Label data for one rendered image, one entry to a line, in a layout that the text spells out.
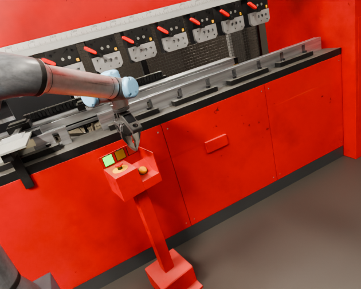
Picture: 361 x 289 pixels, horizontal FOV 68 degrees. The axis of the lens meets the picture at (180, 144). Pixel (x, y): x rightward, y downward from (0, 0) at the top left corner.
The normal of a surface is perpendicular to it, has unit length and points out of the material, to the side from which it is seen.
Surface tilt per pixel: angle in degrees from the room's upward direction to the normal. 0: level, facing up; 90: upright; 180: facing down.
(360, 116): 90
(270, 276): 0
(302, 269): 0
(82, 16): 90
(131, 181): 90
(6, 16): 90
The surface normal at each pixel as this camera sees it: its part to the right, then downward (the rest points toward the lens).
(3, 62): 0.40, -0.33
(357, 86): 0.40, 0.26
